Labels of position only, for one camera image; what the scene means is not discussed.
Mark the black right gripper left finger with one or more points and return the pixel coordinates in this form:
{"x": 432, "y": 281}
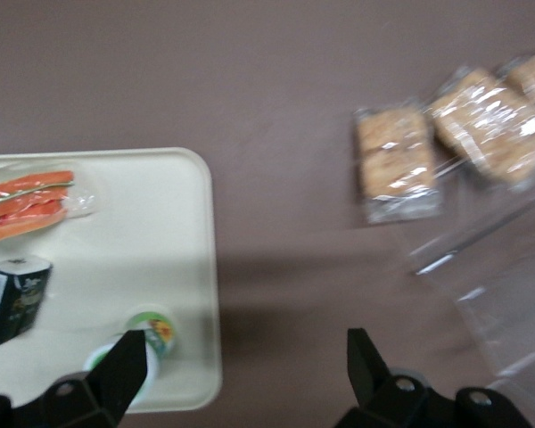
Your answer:
{"x": 125, "y": 370}

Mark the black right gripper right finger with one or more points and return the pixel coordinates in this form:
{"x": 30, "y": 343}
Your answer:
{"x": 365, "y": 370}

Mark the green gum bottle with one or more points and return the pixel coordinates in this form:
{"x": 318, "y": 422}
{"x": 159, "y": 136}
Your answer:
{"x": 160, "y": 332}

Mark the cream plastic tray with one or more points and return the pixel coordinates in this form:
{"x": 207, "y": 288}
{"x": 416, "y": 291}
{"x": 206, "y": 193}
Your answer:
{"x": 151, "y": 249}

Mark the small black box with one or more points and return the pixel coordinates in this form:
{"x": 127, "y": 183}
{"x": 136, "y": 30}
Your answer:
{"x": 13, "y": 303}

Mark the clear acrylic stepped stand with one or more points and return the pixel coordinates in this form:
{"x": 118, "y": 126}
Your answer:
{"x": 495, "y": 312}

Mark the wrapped triangle sandwich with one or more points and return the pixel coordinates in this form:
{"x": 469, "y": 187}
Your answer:
{"x": 22, "y": 205}

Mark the wrapped cereal bar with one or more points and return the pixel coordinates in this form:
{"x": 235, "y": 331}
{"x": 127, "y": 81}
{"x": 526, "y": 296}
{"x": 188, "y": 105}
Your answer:
{"x": 532, "y": 76}
{"x": 397, "y": 165}
{"x": 486, "y": 129}

